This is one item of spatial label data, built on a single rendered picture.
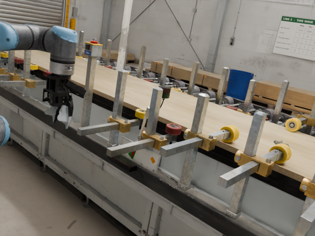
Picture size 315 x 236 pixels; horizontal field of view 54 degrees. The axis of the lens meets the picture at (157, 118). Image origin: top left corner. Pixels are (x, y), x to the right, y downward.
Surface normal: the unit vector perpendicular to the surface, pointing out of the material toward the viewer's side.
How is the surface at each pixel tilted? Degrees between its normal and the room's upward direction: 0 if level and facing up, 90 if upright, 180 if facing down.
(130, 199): 90
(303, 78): 90
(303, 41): 90
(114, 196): 90
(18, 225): 0
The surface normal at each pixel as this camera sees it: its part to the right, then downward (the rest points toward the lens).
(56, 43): -0.36, 0.21
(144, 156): -0.65, 0.11
